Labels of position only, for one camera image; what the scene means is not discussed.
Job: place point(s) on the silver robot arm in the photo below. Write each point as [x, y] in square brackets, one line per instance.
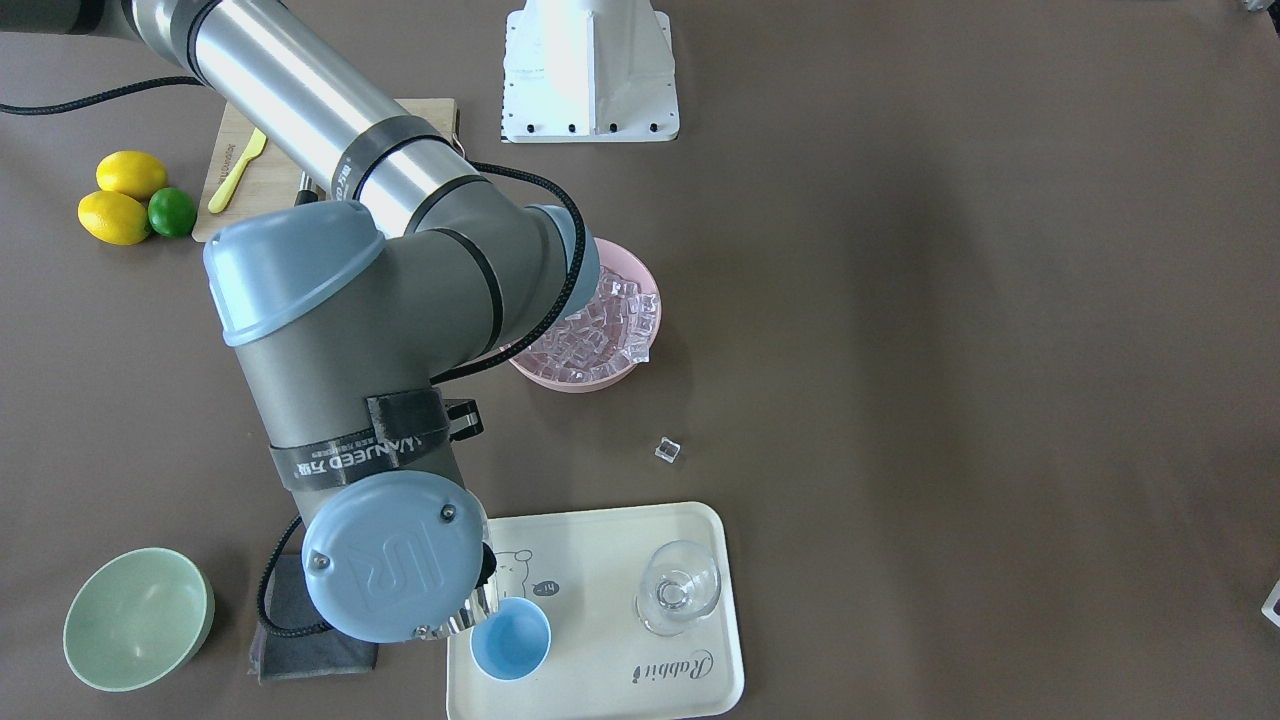
[347, 315]

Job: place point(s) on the pink bowl of ice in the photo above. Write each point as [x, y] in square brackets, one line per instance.
[604, 340]

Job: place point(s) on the loose clear ice cube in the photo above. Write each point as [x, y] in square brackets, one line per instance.
[668, 449]

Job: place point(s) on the light blue cup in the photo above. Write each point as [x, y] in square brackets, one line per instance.
[513, 643]

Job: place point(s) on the cream rabbit tray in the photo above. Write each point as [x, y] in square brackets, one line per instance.
[582, 569]

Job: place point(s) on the clear wine glass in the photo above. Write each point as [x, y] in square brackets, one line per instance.
[681, 585]

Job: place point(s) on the steel muddler black tip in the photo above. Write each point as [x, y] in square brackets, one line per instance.
[306, 192]

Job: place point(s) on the bamboo cutting board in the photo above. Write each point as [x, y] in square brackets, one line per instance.
[269, 182]

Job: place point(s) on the yellow plastic knife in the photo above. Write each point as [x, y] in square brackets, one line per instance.
[224, 193]

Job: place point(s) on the dark grey folded cloth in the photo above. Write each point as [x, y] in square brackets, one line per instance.
[276, 659]

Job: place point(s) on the green lime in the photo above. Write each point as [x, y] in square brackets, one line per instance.
[172, 212]

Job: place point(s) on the whole yellow lemon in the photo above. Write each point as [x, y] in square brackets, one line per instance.
[115, 218]
[137, 174]

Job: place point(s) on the green bowl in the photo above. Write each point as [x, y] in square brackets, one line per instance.
[137, 619]

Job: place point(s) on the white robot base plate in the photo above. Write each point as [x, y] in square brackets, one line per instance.
[589, 72]

